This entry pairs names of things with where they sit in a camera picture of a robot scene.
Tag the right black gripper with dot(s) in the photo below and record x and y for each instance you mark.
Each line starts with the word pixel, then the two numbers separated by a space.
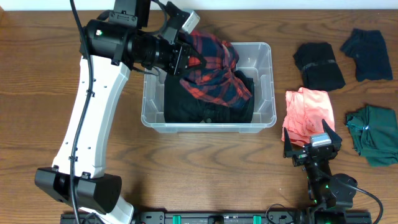
pixel 301 157

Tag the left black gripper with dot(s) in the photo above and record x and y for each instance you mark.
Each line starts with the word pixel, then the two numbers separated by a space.
pixel 181 58

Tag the red plaid flannel shirt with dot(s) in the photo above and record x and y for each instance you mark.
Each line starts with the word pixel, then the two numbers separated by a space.
pixel 216 82

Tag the black garment with band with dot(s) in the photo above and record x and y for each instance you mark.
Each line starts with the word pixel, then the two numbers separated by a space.
pixel 318 66

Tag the dark navy garment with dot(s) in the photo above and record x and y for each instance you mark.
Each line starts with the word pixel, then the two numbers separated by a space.
pixel 368 50

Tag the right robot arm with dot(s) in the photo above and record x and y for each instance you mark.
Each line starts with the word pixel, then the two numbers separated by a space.
pixel 332 194

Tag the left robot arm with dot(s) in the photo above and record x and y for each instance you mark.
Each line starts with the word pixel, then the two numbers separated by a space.
pixel 112 46

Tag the coral pink folded shirt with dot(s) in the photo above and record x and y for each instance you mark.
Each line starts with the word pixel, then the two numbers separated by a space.
pixel 306 109

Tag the dark green folded garment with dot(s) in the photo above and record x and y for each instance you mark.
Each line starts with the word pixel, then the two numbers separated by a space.
pixel 374 133

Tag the clear plastic storage bin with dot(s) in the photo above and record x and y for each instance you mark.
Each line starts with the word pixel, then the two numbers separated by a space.
pixel 255 61

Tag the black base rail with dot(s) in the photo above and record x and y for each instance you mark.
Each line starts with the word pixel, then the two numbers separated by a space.
pixel 250 218

